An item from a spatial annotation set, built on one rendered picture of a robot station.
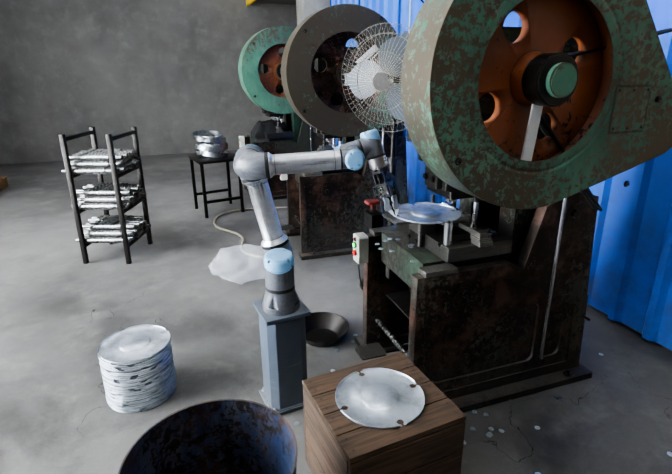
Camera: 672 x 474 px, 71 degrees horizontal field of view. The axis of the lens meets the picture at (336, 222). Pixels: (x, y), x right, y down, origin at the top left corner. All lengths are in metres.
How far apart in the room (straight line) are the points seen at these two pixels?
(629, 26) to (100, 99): 7.49
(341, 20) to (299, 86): 0.48
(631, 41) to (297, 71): 1.90
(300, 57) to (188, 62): 5.30
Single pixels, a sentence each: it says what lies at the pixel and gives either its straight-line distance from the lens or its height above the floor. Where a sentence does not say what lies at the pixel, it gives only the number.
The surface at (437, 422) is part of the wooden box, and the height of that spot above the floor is 0.35.
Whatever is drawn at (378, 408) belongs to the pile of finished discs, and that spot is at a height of 0.36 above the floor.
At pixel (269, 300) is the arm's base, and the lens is 1.88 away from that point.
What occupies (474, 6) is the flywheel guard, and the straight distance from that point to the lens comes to 1.45.
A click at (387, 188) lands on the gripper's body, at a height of 0.91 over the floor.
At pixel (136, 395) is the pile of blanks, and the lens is 2.23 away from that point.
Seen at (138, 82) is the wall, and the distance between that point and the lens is 8.28.
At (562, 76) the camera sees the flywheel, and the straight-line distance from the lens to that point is 1.57.
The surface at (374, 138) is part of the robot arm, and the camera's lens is 1.87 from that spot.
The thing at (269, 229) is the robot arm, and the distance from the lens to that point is 1.91.
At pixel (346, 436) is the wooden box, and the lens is 1.50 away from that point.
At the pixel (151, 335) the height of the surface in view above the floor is 0.24.
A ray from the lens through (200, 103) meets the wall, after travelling 8.30.
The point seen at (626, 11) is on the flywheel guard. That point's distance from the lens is 1.82.
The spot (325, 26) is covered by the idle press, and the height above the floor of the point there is 1.61.
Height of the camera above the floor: 1.38
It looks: 18 degrees down
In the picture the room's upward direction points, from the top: 1 degrees counter-clockwise
